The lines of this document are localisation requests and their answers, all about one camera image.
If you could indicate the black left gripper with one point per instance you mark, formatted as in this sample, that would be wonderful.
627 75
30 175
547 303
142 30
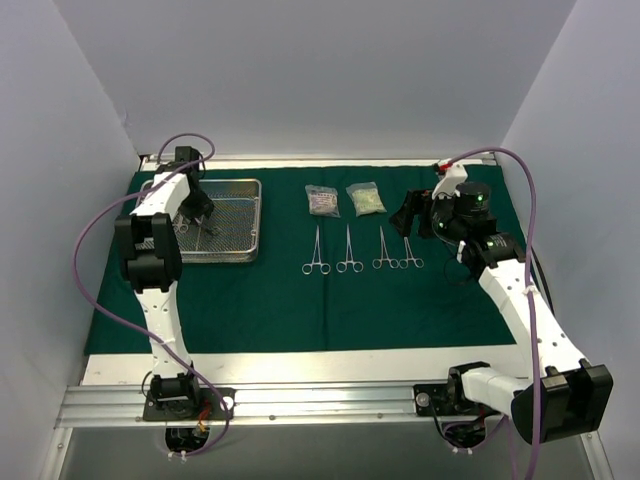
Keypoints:
198 206

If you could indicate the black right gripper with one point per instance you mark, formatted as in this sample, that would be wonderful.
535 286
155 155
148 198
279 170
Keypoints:
413 211

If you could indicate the steel mesh instrument tray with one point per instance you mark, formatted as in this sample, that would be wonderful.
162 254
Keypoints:
236 213

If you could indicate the green packet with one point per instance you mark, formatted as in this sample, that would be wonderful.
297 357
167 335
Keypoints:
365 198

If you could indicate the steel haemostat clamp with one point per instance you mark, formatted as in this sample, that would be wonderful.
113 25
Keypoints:
384 257

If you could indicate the purple packet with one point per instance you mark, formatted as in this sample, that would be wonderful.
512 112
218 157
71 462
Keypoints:
322 201

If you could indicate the steel forceps clamp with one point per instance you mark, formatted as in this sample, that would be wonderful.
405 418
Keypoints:
349 262

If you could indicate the green surgical drape cloth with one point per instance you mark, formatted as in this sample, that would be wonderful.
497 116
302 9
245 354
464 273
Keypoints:
269 305

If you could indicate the steel needle holder clamp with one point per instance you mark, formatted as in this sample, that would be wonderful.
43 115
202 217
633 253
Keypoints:
316 263

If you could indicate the long steel scissors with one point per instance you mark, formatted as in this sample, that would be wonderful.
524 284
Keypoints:
180 224

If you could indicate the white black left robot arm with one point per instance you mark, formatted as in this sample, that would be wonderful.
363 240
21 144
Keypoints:
151 263

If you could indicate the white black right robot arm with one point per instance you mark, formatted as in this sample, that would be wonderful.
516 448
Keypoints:
566 395

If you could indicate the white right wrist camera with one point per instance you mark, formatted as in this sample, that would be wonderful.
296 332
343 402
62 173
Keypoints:
450 175

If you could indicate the back aluminium rail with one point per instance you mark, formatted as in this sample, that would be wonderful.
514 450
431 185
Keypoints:
265 161

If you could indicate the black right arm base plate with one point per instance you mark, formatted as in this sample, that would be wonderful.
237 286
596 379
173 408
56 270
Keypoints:
433 399

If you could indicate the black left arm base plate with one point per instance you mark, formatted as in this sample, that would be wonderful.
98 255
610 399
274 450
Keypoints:
209 408

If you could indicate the aluminium frame rail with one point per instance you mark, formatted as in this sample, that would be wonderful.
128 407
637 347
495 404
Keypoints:
255 404

